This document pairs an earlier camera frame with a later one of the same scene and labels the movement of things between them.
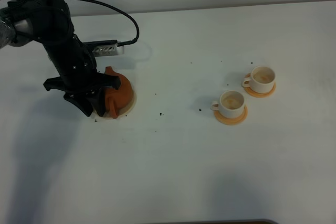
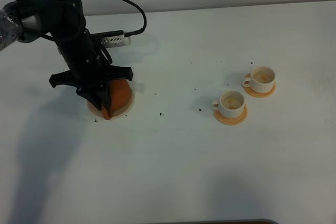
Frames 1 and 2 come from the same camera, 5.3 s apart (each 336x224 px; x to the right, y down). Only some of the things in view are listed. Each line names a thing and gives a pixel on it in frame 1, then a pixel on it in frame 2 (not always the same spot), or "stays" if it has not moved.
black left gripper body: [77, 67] -> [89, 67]
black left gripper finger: [81, 102] -> [93, 94]
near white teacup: [231, 104] stays
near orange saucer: [231, 121] stays
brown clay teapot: [117, 100] stays
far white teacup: [262, 80] stays
